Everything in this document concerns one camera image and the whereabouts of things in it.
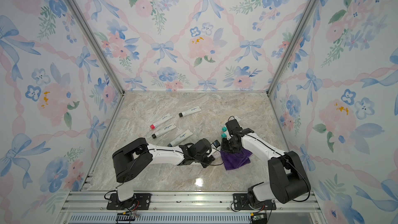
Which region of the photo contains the white toothpaste tube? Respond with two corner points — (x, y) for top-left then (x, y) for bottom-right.
(222, 116), (241, 132)

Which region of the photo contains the purple cloth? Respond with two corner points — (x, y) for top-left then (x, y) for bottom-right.
(221, 149), (252, 171)

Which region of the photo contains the white tube black cap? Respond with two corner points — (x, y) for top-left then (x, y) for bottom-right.
(178, 106), (201, 118)

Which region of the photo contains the white tube pink cap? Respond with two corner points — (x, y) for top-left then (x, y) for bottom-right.
(150, 113), (173, 130)
(210, 148), (221, 159)

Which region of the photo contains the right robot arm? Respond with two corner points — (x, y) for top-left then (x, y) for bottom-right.
(221, 119), (311, 208)

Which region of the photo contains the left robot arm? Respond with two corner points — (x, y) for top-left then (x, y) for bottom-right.
(112, 138), (221, 202)

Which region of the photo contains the white tube centre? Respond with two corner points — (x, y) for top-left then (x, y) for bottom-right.
(167, 130), (193, 147)

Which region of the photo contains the white tube dark cap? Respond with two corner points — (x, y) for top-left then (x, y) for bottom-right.
(152, 124), (177, 139)

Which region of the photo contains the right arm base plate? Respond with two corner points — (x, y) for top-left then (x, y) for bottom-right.
(232, 193), (276, 211)

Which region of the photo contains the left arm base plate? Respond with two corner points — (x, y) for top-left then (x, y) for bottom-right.
(104, 192), (152, 211)

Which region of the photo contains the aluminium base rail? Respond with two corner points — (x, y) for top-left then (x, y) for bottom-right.
(55, 191), (326, 224)

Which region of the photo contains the aluminium corner post right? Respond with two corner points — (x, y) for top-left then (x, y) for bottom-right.
(267, 0), (320, 97)

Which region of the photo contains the aluminium corner post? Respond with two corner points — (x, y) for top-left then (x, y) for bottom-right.
(267, 0), (320, 97)
(65, 0), (124, 95)

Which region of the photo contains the aluminium corner post left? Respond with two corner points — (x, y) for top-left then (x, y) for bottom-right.
(65, 0), (124, 95)

